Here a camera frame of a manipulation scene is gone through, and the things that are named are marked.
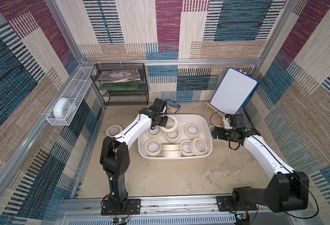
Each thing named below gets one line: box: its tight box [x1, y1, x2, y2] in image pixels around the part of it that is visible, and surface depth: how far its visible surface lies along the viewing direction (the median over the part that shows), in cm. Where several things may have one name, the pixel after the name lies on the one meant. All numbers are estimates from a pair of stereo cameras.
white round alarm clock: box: [52, 97, 77, 120], surface depth 64 cm
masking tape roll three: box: [184, 122, 203, 140], surface depth 103 cm
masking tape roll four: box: [164, 128, 181, 144], surface depth 98 cm
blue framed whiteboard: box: [209, 67, 259, 115], surface depth 93 cm
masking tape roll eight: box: [161, 150, 182, 158], surface depth 85 cm
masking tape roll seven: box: [161, 143, 181, 151], surface depth 87 cm
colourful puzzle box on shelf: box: [98, 68, 141, 83], surface depth 83 cm
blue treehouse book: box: [165, 99, 181, 115], surface depth 117 cm
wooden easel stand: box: [203, 101, 220, 113], surface depth 110 cm
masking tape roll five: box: [144, 138, 163, 158], surface depth 95 cm
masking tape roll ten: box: [190, 137, 209, 156], surface depth 92 cm
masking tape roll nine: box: [179, 139, 195, 157], surface depth 95 cm
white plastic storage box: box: [137, 114, 213, 159], surface depth 96 cm
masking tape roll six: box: [145, 125, 164, 140], surface depth 101 cm
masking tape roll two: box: [160, 115, 179, 134], surface depth 89 cm
